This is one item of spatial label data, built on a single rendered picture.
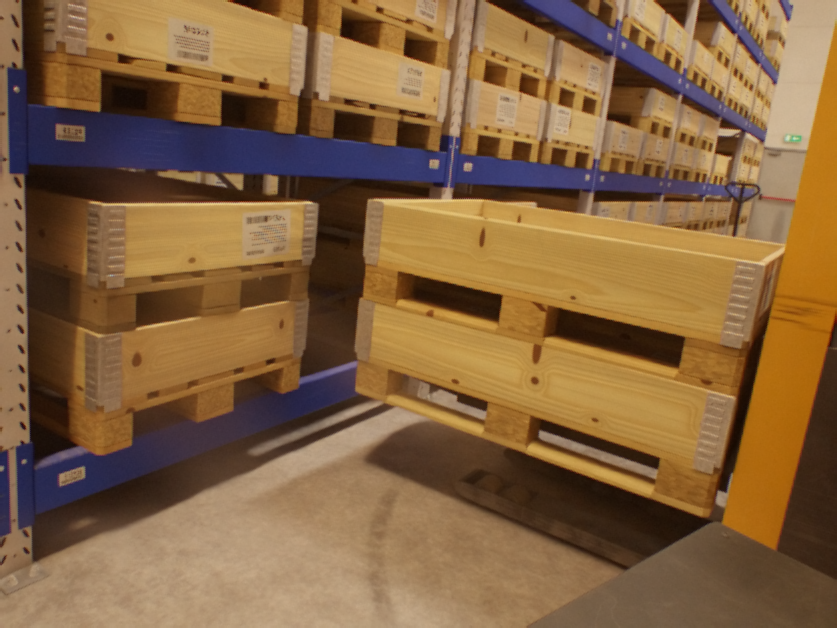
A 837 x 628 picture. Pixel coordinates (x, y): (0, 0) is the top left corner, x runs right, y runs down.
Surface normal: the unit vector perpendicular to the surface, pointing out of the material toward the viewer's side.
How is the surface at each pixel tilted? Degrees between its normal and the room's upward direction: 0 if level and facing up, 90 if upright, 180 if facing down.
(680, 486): 90
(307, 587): 0
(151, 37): 90
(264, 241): 90
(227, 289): 90
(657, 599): 0
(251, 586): 0
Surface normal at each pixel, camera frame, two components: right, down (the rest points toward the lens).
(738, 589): 0.11, -0.97
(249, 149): 0.82, 0.21
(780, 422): -0.56, 0.12
